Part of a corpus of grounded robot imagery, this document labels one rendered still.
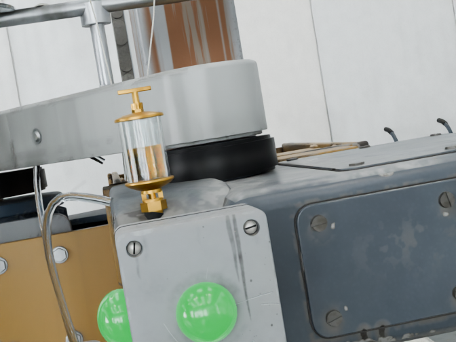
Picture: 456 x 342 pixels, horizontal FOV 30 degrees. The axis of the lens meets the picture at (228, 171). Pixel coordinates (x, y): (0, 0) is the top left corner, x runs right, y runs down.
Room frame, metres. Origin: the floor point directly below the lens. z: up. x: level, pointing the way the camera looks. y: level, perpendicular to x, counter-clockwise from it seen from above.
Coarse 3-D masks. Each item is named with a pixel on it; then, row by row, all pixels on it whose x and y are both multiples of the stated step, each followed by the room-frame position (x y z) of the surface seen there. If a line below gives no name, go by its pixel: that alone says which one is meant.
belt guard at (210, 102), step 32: (224, 64) 0.58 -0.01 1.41; (256, 64) 0.61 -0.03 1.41; (64, 96) 0.67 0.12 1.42; (96, 96) 0.64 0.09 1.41; (128, 96) 0.61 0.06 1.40; (160, 96) 0.59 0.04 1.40; (192, 96) 0.58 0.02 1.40; (224, 96) 0.58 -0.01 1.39; (256, 96) 0.60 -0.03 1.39; (0, 128) 0.73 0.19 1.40; (32, 128) 0.70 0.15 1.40; (64, 128) 0.67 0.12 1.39; (96, 128) 0.64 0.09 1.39; (192, 128) 0.58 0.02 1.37; (224, 128) 0.58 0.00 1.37; (256, 128) 0.59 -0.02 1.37; (0, 160) 0.74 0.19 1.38; (32, 160) 0.71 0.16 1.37; (64, 160) 0.68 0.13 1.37
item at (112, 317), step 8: (112, 296) 0.42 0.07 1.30; (120, 296) 0.42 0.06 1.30; (104, 304) 0.42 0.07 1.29; (112, 304) 0.42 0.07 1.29; (120, 304) 0.42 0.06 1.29; (104, 312) 0.42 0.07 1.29; (112, 312) 0.42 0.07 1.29; (120, 312) 0.41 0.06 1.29; (104, 320) 0.42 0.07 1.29; (112, 320) 0.41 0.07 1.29; (120, 320) 0.41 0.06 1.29; (128, 320) 0.41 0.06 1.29; (104, 328) 0.42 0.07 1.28; (112, 328) 0.41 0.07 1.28; (120, 328) 0.41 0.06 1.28; (128, 328) 0.41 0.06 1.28; (104, 336) 0.42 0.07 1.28; (112, 336) 0.42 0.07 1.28; (120, 336) 0.41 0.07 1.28; (128, 336) 0.42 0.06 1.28
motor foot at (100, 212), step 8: (104, 208) 1.01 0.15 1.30; (72, 216) 0.96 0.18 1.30; (80, 216) 0.94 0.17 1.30; (88, 216) 0.93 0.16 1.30; (96, 216) 0.93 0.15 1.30; (104, 216) 0.93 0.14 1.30; (72, 224) 0.93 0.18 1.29; (80, 224) 0.93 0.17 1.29; (88, 224) 0.98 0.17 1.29; (96, 224) 0.98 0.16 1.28; (104, 224) 0.99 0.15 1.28
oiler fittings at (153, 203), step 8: (136, 88) 0.49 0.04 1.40; (144, 88) 0.49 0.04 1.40; (136, 96) 0.49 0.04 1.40; (136, 104) 0.49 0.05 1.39; (136, 112) 0.49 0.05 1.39; (144, 112) 0.49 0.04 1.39; (152, 112) 0.49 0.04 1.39; (160, 112) 0.49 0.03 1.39; (120, 120) 0.48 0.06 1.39; (128, 120) 0.48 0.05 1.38; (168, 176) 0.49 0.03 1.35; (128, 184) 0.48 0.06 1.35; (136, 184) 0.48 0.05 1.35; (144, 184) 0.48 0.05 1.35; (152, 184) 0.48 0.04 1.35; (160, 184) 0.48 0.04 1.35; (144, 192) 0.49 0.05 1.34; (152, 192) 0.49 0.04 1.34; (160, 192) 0.49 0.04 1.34; (144, 200) 0.49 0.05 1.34; (152, 200) 0.49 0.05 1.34; (160, 200) 0.49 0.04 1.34; (144, 208) 0.49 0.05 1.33; (152, 208) 0.49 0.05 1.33; (160, 208) 0.49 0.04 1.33
